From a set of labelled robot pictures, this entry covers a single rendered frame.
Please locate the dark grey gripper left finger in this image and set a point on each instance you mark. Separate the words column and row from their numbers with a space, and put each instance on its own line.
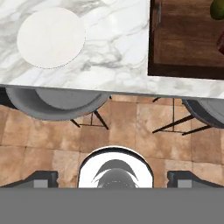
column 43, row 178

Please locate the white and black round object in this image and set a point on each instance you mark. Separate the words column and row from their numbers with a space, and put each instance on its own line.
column 115, row 169

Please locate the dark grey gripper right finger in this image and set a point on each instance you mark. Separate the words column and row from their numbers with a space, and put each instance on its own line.
column 180, row 178

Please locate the brown wooden tray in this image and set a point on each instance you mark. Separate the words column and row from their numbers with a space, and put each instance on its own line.
column 186, row 40

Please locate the dark red steak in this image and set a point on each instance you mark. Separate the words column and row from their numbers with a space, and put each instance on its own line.
column 221, row 43

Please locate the green kiwi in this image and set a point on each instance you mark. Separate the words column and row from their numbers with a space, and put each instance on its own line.
column 218, row 10

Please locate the white round plate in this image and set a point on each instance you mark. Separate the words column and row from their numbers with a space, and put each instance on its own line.
column 51, row 38

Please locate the grey bar stool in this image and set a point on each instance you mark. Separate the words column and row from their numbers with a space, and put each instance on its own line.
column 55, row 105
column 204, row 112

